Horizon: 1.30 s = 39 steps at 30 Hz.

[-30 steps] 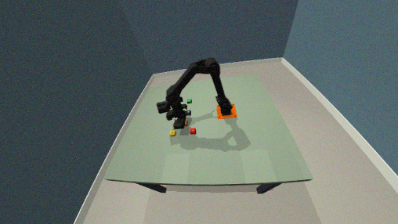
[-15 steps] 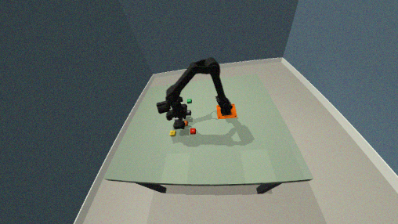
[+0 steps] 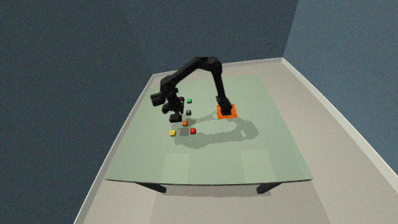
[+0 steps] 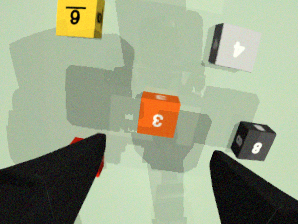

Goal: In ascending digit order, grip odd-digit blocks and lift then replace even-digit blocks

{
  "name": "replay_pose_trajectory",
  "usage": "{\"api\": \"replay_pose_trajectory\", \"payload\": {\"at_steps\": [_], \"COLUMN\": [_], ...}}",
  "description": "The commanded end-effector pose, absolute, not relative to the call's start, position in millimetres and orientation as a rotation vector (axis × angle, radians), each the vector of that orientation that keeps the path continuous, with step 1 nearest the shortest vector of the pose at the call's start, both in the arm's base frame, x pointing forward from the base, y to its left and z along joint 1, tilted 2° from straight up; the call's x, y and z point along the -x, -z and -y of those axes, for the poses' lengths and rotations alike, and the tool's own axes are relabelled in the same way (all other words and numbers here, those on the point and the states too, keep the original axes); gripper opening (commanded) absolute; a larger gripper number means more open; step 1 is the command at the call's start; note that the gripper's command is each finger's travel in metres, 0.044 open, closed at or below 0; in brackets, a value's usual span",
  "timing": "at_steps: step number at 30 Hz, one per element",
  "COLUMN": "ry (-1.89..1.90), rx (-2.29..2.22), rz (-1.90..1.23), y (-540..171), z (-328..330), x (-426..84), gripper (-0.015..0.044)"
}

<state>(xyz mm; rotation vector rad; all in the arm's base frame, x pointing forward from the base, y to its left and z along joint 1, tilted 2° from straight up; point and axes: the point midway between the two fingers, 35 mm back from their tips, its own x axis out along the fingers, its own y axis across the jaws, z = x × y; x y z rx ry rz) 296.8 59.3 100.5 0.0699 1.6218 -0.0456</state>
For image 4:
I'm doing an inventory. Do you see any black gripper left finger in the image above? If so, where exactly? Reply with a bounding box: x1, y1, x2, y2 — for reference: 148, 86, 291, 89
0, 133, 106, 224

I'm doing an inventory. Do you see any red block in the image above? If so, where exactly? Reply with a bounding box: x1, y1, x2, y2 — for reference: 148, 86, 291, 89
71, 137, 104, 177

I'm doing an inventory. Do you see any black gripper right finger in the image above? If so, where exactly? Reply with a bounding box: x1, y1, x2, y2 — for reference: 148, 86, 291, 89
209, 151, 298, 224

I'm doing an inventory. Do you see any yellow number block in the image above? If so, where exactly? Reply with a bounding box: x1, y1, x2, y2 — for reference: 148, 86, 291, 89
56, 0, 105, 39

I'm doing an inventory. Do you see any orange block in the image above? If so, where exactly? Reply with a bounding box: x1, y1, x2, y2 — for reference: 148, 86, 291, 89
137, 91, 181, 139

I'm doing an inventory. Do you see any black block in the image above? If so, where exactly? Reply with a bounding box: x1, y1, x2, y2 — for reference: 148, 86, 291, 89
230, 121, 277, 161

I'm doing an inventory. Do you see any grey block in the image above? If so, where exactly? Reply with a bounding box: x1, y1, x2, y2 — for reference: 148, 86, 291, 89
209, 23, 262, 72

